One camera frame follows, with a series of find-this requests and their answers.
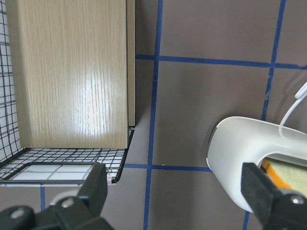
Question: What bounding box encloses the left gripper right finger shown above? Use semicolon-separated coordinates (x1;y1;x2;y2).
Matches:
241;162;307;230

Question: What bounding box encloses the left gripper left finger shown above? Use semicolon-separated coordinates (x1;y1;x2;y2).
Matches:
0;163;113;230

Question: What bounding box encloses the white two-slot toaster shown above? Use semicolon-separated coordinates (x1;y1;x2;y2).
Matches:
206;116;307;212

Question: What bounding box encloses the yellow toast slice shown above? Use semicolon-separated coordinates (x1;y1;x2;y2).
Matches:
261;158;307;196

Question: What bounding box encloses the white power cord with plug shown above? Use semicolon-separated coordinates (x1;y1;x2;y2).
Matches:
279;81;307;129

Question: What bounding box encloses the wire basket rack with wood shelf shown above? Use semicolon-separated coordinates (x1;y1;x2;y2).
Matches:
0;0;135;186

